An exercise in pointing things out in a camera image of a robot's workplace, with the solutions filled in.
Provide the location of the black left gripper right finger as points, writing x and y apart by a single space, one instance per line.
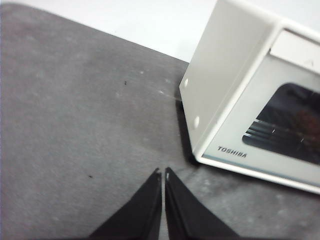
185 215

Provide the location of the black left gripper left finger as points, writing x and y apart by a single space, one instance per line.
140 212

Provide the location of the white toaster oven body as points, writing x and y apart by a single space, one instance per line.
220 62

